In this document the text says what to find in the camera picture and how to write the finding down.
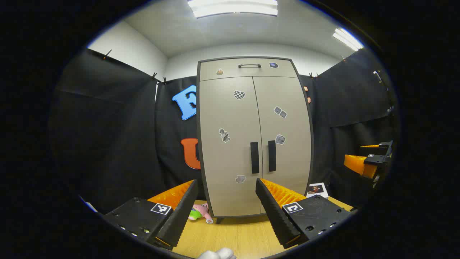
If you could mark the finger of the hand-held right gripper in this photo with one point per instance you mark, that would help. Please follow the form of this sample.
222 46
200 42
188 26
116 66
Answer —
355 163
381 149

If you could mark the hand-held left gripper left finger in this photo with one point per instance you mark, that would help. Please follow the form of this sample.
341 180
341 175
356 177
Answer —
179 216

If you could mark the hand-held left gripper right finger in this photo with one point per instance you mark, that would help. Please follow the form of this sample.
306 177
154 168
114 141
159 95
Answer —
276 219

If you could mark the grey cabinet door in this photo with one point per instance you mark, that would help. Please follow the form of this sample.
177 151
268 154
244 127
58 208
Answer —
291 162
222 162

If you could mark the grey double-door shoe cabinet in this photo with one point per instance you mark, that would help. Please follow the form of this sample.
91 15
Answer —
251 64

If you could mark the grey cabinet drawer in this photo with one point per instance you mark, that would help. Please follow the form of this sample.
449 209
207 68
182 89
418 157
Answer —
230 73

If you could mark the pink and green plush toy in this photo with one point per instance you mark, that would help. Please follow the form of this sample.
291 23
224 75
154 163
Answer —
199 212

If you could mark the white photo card box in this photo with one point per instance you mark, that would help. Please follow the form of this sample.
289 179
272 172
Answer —
318 190

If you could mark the black backdrop cloth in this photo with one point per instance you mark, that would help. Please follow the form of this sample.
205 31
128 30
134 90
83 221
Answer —
107 144

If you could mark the narrow ceiling light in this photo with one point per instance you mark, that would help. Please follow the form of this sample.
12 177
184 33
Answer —
346 39

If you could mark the large ceiling light panel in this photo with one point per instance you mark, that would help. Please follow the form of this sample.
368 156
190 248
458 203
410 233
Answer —
233 7

